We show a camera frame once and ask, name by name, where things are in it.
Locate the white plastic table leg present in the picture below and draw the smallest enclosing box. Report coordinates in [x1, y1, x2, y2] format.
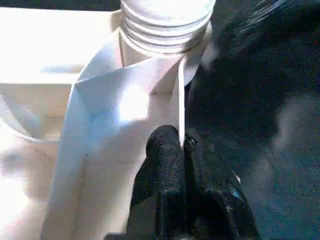
[119, 0, 217, 55]

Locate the black work mat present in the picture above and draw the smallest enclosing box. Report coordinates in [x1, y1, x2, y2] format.
[0, 0, 320, 240]

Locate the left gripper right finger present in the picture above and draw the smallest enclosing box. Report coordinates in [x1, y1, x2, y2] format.
[182, 129, 262, 240]

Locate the white plastic children's table top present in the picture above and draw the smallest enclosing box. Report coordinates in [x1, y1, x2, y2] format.
[0, 6, 214, 240]

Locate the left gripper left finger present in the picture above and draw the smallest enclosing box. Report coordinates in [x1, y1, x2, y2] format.
[126, 125, 187, 240]

